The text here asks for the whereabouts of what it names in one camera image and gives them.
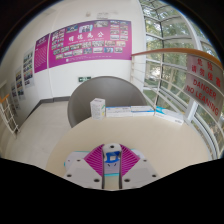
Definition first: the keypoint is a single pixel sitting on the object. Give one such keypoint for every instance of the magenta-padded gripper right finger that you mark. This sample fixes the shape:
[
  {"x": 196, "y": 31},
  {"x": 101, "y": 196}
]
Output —
[{"x": 144, "y": 172}]

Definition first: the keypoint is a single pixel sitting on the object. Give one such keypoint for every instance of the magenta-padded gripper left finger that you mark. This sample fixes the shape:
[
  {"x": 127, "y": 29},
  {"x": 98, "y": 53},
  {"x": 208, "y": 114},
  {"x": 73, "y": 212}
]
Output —
[{"x": 77, "y": 173}]

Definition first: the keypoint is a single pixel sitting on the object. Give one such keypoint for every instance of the flat white and blue box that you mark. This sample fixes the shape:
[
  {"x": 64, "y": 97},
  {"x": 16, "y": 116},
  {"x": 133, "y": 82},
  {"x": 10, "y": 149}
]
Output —
[
  {"x": 118, "y": 112},
  {"x": 142, "y": 110}
]

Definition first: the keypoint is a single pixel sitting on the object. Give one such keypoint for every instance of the long white and teal box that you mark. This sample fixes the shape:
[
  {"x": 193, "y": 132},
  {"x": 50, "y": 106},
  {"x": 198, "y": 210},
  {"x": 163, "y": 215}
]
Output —
[{"x": 169, "y": 115}]

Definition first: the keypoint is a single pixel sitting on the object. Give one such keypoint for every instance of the small upright white box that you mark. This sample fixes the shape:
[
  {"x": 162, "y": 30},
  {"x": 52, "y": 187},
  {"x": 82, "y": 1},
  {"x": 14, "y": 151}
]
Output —
[{"x": 97, "y": 108}]

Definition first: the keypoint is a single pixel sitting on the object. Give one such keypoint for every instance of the grey round-backed chair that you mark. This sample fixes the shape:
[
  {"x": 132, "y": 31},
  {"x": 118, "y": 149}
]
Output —
[{"x": 110, "y": 93}]

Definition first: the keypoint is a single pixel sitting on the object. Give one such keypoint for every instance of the white stair railing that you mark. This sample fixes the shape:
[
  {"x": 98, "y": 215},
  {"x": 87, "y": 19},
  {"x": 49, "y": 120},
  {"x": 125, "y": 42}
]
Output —
[{"x": 8, "y": 116}]

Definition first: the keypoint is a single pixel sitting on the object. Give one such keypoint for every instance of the green exit sign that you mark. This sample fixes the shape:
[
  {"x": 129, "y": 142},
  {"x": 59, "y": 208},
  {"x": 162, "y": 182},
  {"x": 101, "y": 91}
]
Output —
[{"x": 84, "y": 79}]

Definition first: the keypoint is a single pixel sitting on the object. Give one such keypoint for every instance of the clear red-lettered warning sign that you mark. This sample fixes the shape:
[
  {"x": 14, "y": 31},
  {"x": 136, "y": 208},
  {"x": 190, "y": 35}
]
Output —
[{"x": 204, "y": 86}]

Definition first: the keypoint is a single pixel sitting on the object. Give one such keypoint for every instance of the white railing with orange handrail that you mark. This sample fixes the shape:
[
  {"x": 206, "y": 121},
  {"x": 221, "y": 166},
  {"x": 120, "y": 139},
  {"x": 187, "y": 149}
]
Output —
[{"x": 160, "y": 50}]

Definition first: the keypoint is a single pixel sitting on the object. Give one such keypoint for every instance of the row of white wall posters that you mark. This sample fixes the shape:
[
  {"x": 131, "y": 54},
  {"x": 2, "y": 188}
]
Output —
[{"x": 28, "y": 68}]

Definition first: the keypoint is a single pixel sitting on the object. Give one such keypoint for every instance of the narrow magenta wall poster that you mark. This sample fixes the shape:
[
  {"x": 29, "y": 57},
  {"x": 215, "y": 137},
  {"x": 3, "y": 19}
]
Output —
[{"x": 41, "y": 53}]

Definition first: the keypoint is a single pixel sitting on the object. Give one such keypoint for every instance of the large magenta wall poster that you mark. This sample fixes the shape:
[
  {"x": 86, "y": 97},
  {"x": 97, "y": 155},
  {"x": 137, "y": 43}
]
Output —
[{"x": 90, "y": 43}]

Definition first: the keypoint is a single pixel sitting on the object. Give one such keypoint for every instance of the white-framed window wall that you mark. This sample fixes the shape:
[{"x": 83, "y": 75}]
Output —
[{"x": 166, "y": 26}]

